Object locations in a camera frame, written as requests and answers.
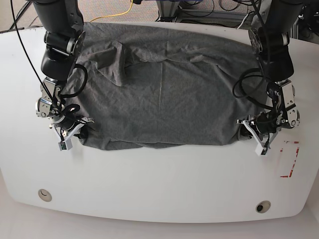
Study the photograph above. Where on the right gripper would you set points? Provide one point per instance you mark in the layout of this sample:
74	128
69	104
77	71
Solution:
67	128

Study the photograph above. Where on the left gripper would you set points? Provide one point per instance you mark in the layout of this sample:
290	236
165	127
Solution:
263	127

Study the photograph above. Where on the grey t-shirt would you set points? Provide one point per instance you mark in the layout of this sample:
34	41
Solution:
158	87

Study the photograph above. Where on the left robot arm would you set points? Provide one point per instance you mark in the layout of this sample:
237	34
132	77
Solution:
269	37

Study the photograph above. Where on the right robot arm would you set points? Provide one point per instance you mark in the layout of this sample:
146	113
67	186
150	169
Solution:
63	22

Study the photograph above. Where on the red tape rectangle marking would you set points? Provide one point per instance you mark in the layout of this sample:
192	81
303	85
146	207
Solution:
287	158

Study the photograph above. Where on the left table grommet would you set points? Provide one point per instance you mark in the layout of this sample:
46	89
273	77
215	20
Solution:
44	195

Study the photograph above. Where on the table grommet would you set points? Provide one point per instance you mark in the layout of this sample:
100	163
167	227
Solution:
263	207
44	195

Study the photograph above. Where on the right table grommet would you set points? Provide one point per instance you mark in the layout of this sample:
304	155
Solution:
263	207

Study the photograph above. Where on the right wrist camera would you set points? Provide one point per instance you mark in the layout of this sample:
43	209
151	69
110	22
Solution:
65	145

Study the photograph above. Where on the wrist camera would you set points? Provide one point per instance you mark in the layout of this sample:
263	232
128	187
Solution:
65	145
261	150

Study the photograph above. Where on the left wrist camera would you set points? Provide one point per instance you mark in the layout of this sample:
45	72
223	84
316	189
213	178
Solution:
261	150

